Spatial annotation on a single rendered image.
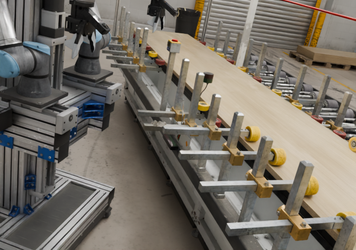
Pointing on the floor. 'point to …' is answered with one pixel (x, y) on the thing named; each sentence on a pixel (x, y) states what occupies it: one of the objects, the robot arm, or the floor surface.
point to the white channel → (248, 25)
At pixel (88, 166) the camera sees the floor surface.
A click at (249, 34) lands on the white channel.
